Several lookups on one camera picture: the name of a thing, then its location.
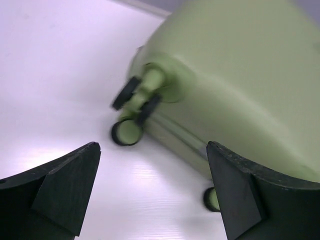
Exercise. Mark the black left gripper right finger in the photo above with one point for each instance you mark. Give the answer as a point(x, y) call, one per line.
point(259, 203)

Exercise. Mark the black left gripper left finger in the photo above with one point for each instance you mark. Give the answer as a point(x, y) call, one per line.
point(49, 202)

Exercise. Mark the green hard-shell suitcase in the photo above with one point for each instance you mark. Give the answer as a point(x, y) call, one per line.
point(242, 73)

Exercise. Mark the aluminium table edge rail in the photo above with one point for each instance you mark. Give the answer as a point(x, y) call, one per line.
point(154, 7)

